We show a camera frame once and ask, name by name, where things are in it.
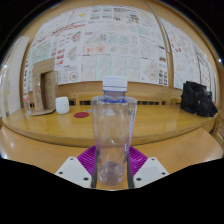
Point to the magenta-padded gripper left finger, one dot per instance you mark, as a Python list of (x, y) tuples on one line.
[(85, 160)]

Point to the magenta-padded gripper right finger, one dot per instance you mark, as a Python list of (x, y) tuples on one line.
[(137, 161)]

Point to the clear plastic water bottle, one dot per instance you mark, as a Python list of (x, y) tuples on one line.
[(113, 133)]

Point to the flat round red coaster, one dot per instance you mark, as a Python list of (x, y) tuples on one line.
[(81, 115)]

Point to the white cup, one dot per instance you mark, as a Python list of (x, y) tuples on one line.
[(62, 105)]

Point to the small labelled plastic bottle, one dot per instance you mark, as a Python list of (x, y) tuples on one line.
[(26, 105)]

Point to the black backpack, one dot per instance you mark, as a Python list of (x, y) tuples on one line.
[(197, 99)]

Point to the brown cardboard box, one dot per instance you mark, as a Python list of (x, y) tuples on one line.
[(41, 83)]

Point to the large printed wall poster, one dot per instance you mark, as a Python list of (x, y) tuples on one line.
[(96, 43), (186, 56)]

